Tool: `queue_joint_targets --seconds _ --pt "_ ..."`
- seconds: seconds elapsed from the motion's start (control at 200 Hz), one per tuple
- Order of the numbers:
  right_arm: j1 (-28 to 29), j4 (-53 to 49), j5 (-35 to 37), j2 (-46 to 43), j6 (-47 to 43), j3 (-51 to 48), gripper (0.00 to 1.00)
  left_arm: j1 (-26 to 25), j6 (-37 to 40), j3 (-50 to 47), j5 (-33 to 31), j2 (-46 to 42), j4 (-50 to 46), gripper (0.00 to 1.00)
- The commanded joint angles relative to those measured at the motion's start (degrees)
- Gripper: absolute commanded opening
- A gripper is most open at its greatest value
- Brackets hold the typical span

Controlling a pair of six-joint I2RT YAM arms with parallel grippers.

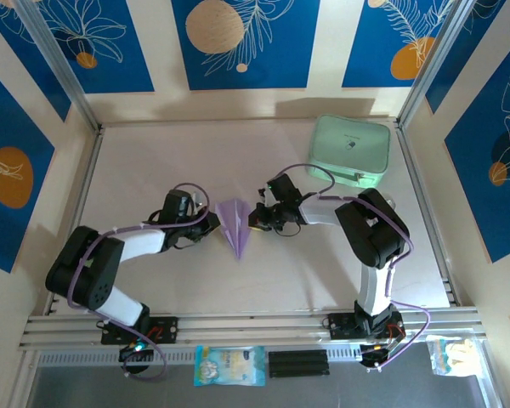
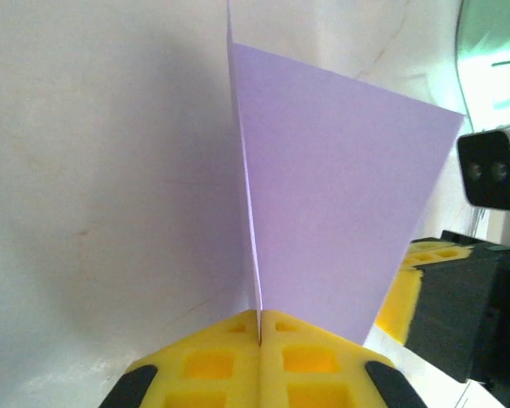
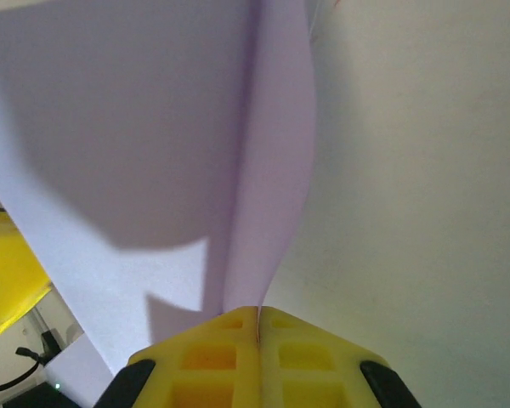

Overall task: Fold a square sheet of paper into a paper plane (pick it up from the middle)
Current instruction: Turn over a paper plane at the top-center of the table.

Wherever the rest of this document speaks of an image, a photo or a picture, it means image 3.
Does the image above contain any thin black cable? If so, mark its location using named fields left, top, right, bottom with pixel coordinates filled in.
left=0, top=346, right=65, bottom=403

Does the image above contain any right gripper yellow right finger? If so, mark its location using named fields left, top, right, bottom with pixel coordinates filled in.
left=259, top=305, right=422, bottom=408

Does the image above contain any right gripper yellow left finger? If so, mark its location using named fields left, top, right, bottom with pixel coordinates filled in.
left=95, top=305, right=260, bottom=408

